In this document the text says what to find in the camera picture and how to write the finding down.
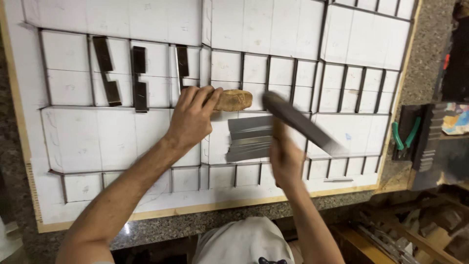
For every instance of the grey stepped metal pieces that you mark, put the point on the grey stepped metal pieces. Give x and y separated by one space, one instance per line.
430 146

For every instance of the colourful printed paper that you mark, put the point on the colourful printed paper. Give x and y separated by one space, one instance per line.
456 119

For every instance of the person's right hand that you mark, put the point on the person's right hand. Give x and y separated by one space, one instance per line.
287 161

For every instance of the person's right fingers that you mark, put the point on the person's right fingers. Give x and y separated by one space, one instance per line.
280 141

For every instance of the dark metal hammer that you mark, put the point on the dark metal hammer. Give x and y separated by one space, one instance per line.
295 114

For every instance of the bundle of grey steel strips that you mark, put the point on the bundle of grey steel strips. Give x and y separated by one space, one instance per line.
251 141

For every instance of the wooden crate of scrap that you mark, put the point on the wooden crate of scrap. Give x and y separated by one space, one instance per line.
403 234

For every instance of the person's left hand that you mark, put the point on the person's left hand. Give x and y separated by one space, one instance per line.
188 123

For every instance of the long dark notched metal strip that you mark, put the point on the long dark notched metal strip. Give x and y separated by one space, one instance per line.
104 62

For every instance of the brown wooden block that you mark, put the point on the brown wooden block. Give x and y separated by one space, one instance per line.
234 100

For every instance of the small thin steel strip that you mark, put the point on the small thin steel strip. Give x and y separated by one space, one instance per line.
339 180

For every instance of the person's white shirt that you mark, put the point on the person's white shirt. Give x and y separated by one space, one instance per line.
241 242

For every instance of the black tray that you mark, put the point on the black tray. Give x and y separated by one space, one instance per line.
421 121

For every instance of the short dark metal strip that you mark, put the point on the short dark metal strip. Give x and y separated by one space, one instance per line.
182 62

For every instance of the white die board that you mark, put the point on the white die board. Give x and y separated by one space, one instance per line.
110 139

